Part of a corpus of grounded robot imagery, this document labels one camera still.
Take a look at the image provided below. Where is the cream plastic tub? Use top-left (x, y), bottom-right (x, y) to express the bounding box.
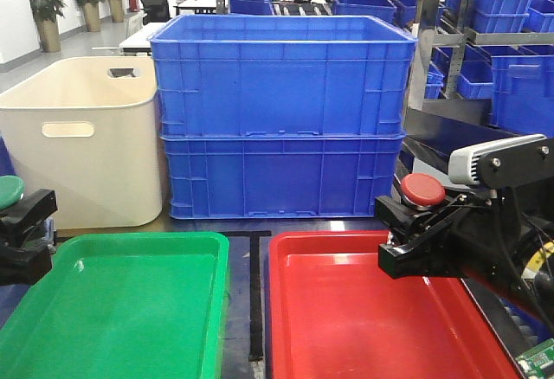
top-left (1, 56), bottom-right (165, 229)

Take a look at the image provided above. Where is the lower blue stacked crate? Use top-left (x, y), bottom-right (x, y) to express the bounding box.
top-left (162, 133), bottom-right (404, 220)

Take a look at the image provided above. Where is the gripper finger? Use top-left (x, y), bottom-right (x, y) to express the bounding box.
top-left (1, 241), bottom-right (52, 286)

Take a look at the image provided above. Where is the blue stacked crate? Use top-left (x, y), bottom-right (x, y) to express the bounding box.
top-left (162, 133), bottom-right (404, 220)
top-left (150, 15), bottom-right (416, 137)

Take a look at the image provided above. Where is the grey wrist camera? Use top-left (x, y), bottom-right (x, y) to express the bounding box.
top-left (448, 134), bottom-right (553, 190)

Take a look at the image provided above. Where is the green push button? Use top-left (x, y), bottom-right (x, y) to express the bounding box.
top-left (0, 175), bottom-right (25, 209)

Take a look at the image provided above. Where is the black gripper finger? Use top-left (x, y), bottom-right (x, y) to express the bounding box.
top-left (1, 189), bottom-right (57, 241)

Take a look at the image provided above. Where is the green plastic tray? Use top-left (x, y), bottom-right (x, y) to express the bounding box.
top-left (1, 232), bottom-right (229, 378)

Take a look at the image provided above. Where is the red push button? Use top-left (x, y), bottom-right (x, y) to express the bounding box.
top-left (400, 173), bottom-right (446, 209)

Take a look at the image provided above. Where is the upper blue stacked crate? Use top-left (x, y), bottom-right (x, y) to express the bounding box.
top-left (150, 15), bottom-right (416, 137)

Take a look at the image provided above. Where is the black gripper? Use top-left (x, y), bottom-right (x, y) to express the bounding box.
top-left (375, 188), bottom-right (553, 305)

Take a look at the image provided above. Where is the red plastic tray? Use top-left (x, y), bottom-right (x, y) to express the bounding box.
top-left (268, 231), bottom-right (519, 378)

